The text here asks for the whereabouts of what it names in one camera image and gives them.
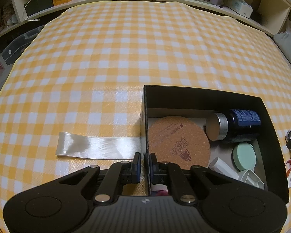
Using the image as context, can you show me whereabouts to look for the white plastic tool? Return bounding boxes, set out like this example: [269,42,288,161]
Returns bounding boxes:
[209,157,265,190]

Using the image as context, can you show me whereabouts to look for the tissue box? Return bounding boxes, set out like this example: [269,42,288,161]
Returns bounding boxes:
[223,0,253,18]

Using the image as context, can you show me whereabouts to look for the round cork coaster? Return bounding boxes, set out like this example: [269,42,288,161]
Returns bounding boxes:
[148,116,211,170]

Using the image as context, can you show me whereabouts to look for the yellow checkered tablecloth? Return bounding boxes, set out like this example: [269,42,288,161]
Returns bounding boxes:
[0,1,291,232]

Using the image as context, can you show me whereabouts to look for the red handled scissors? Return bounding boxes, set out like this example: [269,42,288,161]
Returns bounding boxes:
[285,159,291,188]

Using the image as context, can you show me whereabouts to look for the mint green round compact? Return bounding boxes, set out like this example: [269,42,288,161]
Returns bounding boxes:
[232,143,256,171]

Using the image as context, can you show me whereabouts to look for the dark blue bottle silver cap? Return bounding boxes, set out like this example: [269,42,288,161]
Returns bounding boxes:
[205,110,261,143]

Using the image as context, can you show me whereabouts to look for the black storage box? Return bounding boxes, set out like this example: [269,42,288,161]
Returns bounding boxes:
[141,85,289,203]

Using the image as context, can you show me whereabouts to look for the clear plastic wrapper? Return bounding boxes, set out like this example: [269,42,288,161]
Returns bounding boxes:
[55,132,141,160]

